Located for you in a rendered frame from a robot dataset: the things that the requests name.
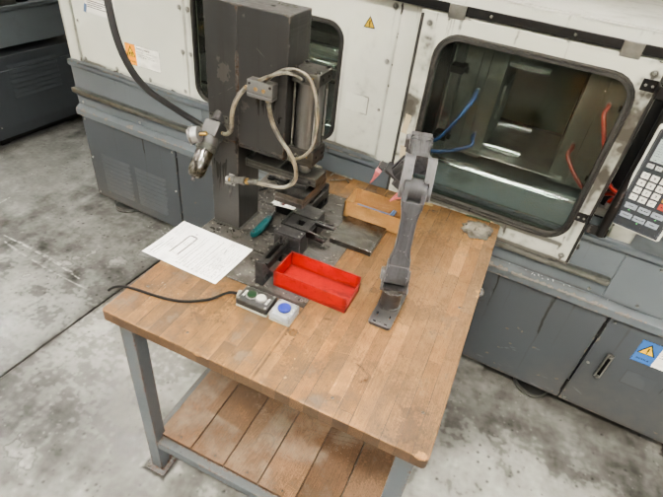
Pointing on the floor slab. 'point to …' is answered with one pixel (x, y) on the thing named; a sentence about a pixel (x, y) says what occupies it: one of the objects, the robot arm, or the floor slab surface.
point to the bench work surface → (310, 369)
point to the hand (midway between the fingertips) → (381, 189)
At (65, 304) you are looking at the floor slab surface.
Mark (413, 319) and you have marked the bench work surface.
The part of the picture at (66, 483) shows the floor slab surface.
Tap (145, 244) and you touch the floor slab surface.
